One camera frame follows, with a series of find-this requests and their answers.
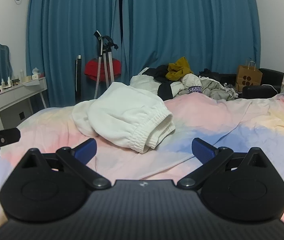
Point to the blue curtain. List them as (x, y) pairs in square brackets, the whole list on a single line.
[(64, 30), (187, 22)]

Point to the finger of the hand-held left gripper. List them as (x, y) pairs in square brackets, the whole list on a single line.
[(7, 135)]

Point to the black upright panel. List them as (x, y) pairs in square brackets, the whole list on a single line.
[(78, 80)]

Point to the white dressing table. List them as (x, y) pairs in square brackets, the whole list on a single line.
[(4, 102)]

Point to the silver tripod stand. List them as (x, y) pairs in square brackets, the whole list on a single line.
[(107, 62)]

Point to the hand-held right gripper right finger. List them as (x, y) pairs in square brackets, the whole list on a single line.
[(202, 150)]

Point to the grey jacket with purple label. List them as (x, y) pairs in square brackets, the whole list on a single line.
[(214, 88)]

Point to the black case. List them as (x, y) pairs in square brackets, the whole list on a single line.
[(257, 92)]

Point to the black garment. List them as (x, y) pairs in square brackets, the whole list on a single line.
[(164, 91)]

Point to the tissue box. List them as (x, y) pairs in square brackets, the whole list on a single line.
[(35, 75)]

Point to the white bottle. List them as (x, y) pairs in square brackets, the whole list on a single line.
[(22, 76)]

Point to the brown paper bag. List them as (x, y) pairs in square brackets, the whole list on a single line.
[(248, 78)]

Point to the small clear bottle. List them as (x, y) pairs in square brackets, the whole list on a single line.
[(2, 83), (9, 81)]

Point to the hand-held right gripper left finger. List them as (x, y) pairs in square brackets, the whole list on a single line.
[(87, 148)]

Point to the red cloth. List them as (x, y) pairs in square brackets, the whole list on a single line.
[(92, 70)]

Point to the pastel duvet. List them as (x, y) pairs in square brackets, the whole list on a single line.
[(207, 120)]

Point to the white pants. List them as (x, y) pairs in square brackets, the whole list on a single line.
[(122, 115)]

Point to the black leather bench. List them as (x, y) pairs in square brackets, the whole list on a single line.
[(272, 76)]

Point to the mustard garment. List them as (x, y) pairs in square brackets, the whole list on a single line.
[(179, 70)]

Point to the dark fuzzy garment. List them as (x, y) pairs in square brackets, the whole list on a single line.
[(208, 73)]

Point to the white fleece garment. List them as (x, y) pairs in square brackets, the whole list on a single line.
[(142, 82)]

